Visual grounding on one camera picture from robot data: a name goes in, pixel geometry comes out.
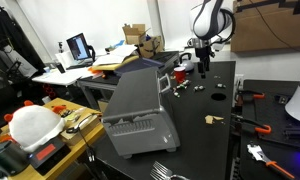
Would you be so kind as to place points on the cardboard box with black print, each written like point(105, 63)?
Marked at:
point(150, 46)

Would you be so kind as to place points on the aluminium frame table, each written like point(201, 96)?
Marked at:
point(96, 85)

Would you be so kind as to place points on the orange object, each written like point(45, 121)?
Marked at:
point(96, 71)

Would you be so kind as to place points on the large tan paper scrap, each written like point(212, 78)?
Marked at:
point(210, 119)

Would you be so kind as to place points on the open flap cardboard box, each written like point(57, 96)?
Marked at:
point(134, 33)

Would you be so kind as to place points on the small orange toy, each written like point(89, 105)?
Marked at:
point(58, 108)

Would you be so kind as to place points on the black scale with orange panel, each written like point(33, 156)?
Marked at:
point(46, 153)

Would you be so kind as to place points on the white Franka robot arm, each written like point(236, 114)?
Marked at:
point(206, 20)

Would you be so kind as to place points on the white plush with orange ears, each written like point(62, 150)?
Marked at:
point(33, 126)

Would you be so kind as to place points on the black clamp with orange tip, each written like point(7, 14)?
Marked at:
point(259, 96)

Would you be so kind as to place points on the white power strip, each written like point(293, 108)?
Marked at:
point(238, 86)

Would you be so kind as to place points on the tan tape patch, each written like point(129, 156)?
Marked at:
point(172, 77)

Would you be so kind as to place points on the white paper stack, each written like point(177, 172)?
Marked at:
point(115, 53)

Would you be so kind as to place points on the long white table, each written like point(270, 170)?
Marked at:
point(60, 76)

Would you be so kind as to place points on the metal fork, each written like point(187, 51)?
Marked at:
point(161, 170)

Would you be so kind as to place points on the blue plastic bin lid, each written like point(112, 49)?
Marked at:
point(140, 63)

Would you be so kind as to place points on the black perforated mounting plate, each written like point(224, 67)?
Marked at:
point(276, 110)

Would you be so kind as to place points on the wrist camera on white mount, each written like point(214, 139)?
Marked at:
point(218, 46)

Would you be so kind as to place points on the red plastic cup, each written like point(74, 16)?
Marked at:
point(179, 75)

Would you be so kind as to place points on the open laptop with bright screen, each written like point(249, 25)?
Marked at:
point(78, 46)

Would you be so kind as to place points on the wooden table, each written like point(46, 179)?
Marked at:
point(80, 148)

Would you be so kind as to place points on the red object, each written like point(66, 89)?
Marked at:
point(49, 90)

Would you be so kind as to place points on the yellow foam board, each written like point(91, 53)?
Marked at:
point(106, 66)

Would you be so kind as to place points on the grey toaster oven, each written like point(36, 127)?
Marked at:
point(140, 110)

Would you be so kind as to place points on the black round pot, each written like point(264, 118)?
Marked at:
point(6, 158)

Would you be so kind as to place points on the tan flat box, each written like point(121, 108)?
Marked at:
point(73, 136)

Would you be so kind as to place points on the white container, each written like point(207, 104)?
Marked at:
point(64, 58)

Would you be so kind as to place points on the large cardboard panel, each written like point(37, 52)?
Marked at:
point(270, 26)

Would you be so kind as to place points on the black clamp with orange hook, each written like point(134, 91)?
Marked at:
point(264, 130)

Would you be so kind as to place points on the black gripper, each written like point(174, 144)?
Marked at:
point(203, 55)

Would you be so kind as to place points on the black hanging coat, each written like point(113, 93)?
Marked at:
point(10, 33)

